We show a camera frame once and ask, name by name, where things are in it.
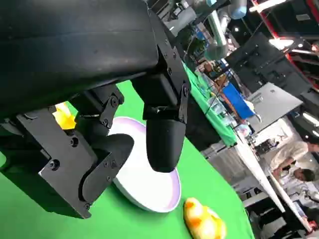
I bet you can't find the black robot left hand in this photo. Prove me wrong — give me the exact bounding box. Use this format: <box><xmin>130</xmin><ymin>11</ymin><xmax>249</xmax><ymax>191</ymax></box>
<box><xmin>0</xmin><ymin>0</ymin><xmax>192</xmax><ymax>219</ymax></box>

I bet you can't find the plain orange toy bread roll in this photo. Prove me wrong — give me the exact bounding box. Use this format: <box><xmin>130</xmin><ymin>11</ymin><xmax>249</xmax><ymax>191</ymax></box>
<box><xmin>51</xmin><ymin>101</ymin><xmax>77</xmax><ymax>130</ymax></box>

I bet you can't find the green cloth on workshop table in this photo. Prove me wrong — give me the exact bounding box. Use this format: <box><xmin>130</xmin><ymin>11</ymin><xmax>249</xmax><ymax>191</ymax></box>
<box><xmin>182</xmin><ymin>62</ymin><xmax>238</xmax><ymax>147</ymax></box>

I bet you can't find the black backdrop curtain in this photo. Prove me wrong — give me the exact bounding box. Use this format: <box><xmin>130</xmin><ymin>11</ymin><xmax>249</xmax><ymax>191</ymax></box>
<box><xmin>183</xmin><ymin>99</ymin><xmax>226</xmax><ymax>153</ymax></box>

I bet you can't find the lilac plate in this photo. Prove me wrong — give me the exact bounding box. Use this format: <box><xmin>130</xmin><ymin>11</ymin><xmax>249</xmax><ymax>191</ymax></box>
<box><xmin>107</xmin><ymin>116</ymin><xmax>181</xmax><ymax>213</ymax></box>

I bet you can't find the blue box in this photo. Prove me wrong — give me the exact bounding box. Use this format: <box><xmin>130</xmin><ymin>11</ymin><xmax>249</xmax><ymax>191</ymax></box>
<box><xmin>221</xmin><ymin>83</ymin><xmax>255</xmax><ymax>118</ymax></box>

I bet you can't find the black monitor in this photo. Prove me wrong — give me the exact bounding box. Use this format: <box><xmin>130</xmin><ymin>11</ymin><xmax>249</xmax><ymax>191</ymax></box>
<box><xmin>224</xmin><ymin>32</ymin><xmax>312</xmax><ymax>93</ymax></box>

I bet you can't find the orange white striped bread roll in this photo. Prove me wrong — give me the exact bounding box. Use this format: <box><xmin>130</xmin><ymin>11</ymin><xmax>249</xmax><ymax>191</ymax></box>
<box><xmin>183</xmin><ymin>197</ymin><xmax>227</xmax><ymax>239</ymax></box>

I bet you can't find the white workshop table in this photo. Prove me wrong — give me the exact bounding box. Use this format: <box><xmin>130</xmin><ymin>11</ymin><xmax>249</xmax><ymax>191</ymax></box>
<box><xmin>233</xmin><ymin>129</ymin><xmax>313</xmax><ymax>233</ymax></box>

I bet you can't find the person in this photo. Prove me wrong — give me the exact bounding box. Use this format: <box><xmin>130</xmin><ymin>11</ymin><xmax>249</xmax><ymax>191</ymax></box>
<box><xmin>293</xmin><ymin>168</ymin><xmax>317</xmax><ymax>183</ymax></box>
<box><xmin>270</xmin><ymin>139</ymin><xmax>319</xmax><ymax>175</ymax></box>

